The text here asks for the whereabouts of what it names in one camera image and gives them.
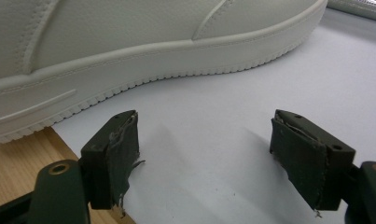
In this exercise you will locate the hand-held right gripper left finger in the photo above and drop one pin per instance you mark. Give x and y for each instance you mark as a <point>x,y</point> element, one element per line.
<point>114,155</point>

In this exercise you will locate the metal two-shelf shoe rack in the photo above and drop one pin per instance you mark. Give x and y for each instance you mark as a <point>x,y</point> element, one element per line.
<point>356,7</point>

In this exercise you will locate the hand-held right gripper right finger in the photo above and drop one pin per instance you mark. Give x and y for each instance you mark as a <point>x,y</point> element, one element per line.
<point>307,155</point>

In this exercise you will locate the light blue foam mat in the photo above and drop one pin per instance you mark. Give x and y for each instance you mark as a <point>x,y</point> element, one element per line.
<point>207,109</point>

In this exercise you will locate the white leather sneaker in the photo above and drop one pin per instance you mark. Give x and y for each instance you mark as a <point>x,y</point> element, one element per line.
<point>114,46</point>

